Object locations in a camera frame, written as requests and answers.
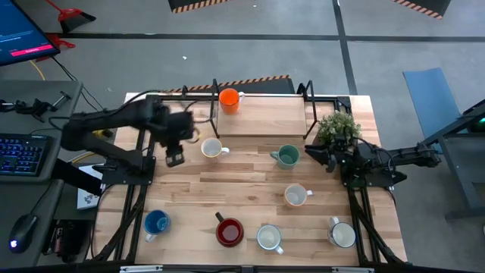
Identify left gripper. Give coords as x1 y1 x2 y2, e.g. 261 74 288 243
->
161 111 196 168

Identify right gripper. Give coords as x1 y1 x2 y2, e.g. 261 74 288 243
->
305 143 359 174

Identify plain teal mug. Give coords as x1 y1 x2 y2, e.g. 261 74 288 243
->
269 144 301 171

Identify white mug orange floral pattern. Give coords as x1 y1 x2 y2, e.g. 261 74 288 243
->
199 136 231 159

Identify yellow dotted mug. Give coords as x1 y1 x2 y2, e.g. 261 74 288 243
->
283 184 314 209

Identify plain blue mug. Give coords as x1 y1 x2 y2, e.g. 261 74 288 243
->
142 209 172 243

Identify plain orange mug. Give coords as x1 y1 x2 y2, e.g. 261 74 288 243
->
218 87 246 115

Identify white mug blue leaf pattern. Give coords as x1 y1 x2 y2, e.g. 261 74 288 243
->
327 215 357 249

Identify red lattice pattern mug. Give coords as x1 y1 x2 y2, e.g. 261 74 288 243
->
256 224 285 256

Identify potted plant striped pot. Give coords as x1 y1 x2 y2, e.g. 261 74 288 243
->
316 110 363 147

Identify black hazard striped ramp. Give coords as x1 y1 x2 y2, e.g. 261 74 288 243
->
390 0 452 20
167 0 232 14
157 74 296 95

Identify white booklet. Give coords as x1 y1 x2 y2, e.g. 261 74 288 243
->
77 163 105 211

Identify blue floor mat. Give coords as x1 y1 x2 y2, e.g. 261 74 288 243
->
402 67 465 155

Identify black box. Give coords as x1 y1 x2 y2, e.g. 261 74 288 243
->
41 218 94 263

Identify dark grey cart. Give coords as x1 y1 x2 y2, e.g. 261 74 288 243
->
418 99 485 221

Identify black clamp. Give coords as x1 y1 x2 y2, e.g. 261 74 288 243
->
0 90 72 123

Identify backlit black keyboard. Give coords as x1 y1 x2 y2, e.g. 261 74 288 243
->
0 133 54 177

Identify red plastic tool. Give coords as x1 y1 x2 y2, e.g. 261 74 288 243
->
36 33 77 61

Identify grey desk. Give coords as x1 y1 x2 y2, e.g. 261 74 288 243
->
0 79 84 268

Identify black computer mouse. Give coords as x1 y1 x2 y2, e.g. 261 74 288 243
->
8 214 38 254

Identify red dustpan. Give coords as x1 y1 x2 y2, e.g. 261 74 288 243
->
45 0 98 33

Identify computer monitor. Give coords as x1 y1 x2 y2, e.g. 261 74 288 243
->
0 0 61 67

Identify black table frame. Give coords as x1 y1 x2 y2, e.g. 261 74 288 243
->
86 90 408 273

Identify wooden shelf black frame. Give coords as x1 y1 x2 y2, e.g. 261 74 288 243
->
210 78 319 140

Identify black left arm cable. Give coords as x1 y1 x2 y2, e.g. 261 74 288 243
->
109 89 213 124

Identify grey metal bracket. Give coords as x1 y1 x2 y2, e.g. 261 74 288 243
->
119 265 164 273
331 266 376 273

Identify black monitor cable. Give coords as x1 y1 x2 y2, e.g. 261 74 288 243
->
51 56 118 128

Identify yellow cable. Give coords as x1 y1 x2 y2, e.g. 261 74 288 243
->
29 59 114 165

